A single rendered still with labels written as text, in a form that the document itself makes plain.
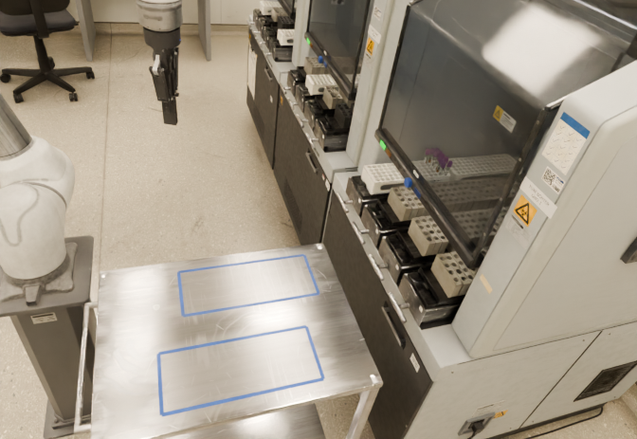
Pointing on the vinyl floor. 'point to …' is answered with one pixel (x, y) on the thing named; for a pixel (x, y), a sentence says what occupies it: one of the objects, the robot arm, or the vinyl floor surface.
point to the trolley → (225, 349)
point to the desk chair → (38, 27)
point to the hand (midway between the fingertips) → (170, 110)
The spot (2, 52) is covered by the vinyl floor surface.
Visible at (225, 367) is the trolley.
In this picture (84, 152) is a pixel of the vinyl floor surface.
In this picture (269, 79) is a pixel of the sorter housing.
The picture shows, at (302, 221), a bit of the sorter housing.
